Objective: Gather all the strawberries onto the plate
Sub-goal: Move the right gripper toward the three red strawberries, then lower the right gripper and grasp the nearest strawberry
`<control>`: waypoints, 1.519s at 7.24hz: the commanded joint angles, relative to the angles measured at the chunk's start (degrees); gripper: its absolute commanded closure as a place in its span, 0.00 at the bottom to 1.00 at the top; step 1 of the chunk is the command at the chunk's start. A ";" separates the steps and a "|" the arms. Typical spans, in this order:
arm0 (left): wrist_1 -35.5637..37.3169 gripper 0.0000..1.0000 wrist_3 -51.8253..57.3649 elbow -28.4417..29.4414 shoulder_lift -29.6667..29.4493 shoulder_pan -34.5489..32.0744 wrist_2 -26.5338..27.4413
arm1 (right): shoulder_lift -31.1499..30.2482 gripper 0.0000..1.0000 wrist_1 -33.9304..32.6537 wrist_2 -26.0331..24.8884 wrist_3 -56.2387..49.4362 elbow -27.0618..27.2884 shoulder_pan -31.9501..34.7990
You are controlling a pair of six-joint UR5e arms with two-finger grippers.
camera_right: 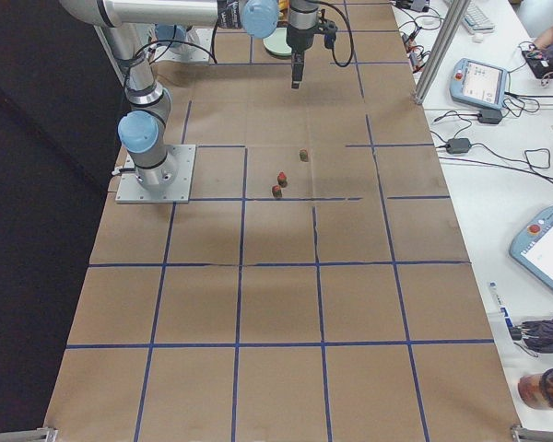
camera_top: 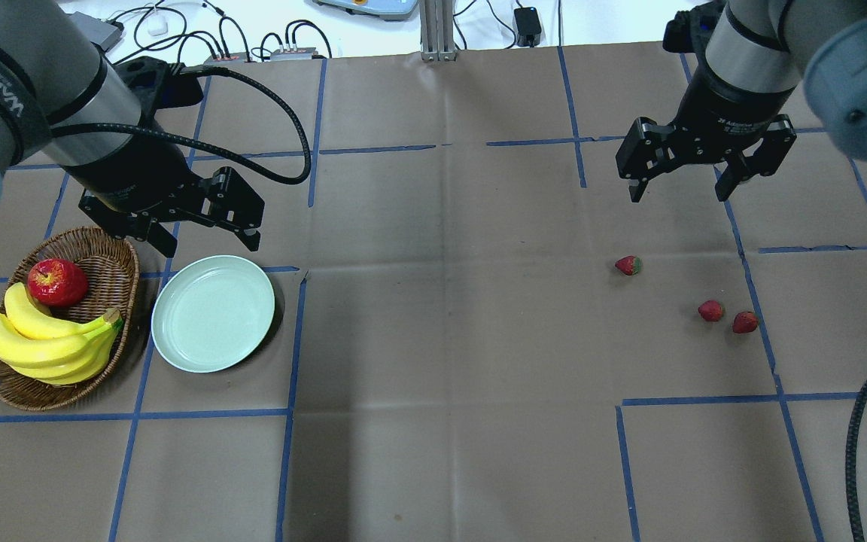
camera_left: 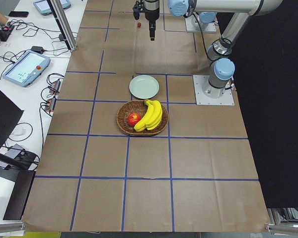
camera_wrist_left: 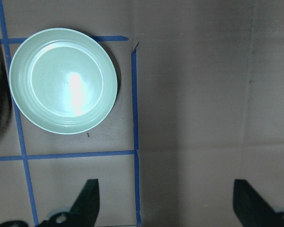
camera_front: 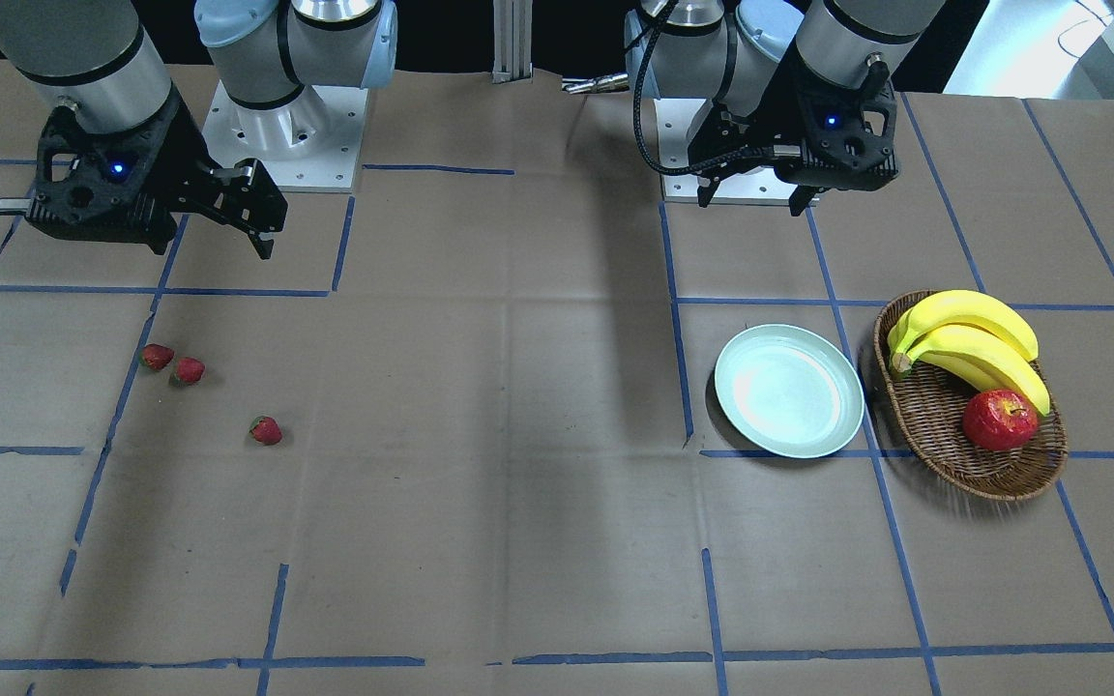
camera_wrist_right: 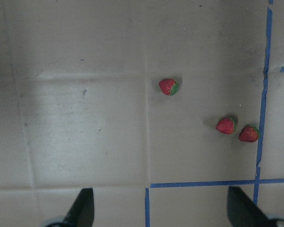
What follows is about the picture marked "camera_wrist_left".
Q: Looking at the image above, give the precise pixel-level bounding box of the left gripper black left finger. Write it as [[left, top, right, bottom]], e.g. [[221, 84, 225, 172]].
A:
[[39, 179, 100, 227]]

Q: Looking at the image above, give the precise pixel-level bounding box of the light green plate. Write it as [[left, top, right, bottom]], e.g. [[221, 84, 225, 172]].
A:
[[9, 28, 117, 134]]

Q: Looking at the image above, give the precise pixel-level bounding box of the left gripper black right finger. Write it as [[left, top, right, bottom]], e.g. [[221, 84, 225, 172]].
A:
[[232, 179, 284, 227]]

